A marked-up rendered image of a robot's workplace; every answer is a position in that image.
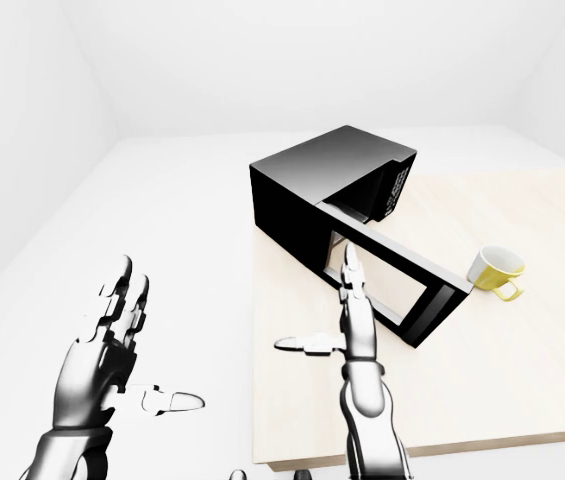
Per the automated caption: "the black microwave body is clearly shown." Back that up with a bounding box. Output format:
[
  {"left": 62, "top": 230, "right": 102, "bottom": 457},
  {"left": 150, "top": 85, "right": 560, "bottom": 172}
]
[{"left": 248, "top": 124, "right": 419, "bottom": 288}]

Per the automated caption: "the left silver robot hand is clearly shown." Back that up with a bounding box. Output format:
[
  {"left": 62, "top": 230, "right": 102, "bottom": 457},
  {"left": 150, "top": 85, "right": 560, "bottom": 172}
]
[{"left": 51, "top": 254, "right": 207, "bottom": 430}]

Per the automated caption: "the yellow and white mug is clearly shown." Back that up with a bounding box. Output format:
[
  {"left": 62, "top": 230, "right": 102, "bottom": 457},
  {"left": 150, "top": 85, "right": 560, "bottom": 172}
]
[{"left": 465, "top": 244, "right": 527, "bottom": 303}]

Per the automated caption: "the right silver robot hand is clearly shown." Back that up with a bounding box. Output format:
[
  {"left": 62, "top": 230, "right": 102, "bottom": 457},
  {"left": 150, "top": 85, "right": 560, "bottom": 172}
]
[{"left": 274, "top": 241, "right": 380, "bottom": 367}]

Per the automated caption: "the black microwave door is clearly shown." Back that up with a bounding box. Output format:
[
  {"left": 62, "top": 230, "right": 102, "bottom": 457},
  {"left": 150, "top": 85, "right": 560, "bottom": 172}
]
[{"left": 314, "top": 199, "right": 474, "bottom": 349}]

